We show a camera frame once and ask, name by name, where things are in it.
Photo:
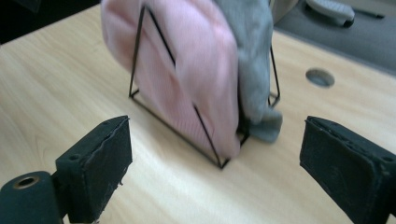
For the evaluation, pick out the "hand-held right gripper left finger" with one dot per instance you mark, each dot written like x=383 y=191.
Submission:
x=93 y=168

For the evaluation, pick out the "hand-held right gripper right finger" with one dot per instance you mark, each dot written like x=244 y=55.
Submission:
x=348 y=168

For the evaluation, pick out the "grey knit beanie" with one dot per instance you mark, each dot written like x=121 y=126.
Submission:
x=253 y=62

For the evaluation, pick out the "pink knit beanie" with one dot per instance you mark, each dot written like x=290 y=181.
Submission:
x=199 y=71

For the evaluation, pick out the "grey round table grommet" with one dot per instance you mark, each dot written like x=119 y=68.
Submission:
x=320 y=77

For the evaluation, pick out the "chair base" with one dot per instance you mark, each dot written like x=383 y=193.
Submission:
x=330 y=11

